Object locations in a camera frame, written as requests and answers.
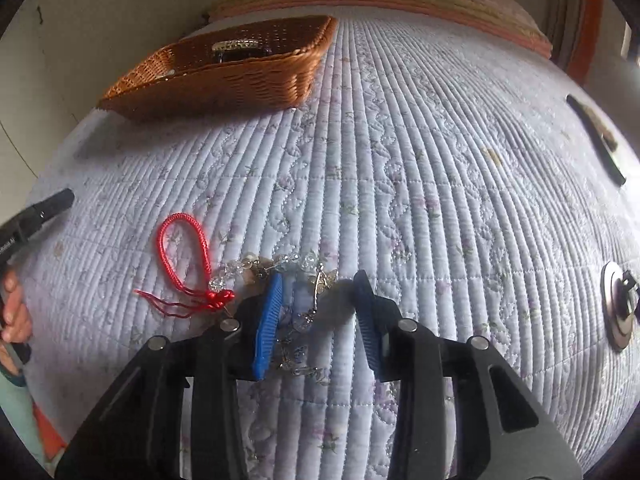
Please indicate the peach folded blanket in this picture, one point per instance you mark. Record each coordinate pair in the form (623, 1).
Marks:
(380, 5)

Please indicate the white wardrobe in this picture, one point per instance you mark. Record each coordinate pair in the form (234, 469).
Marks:
(100, 20)

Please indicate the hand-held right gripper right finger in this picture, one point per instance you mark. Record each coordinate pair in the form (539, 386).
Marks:
(370, 330)

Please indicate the brown wicker basket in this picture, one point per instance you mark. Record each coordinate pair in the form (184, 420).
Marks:
(225, 72)

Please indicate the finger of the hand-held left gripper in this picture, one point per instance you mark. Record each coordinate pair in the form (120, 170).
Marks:
(50, 206)

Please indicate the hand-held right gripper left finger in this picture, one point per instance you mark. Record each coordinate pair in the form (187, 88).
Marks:
(267, 325)

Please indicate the black wristwatch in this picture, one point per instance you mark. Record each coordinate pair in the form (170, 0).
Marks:
(247, 55)

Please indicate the round metal phone stand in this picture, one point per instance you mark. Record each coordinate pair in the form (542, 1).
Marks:
(612, 305)

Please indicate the grey and orange curtain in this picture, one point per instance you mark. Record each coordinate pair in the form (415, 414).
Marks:
(580, 20)

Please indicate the person's left hand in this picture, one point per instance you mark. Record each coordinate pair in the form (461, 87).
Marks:
(14, 310)

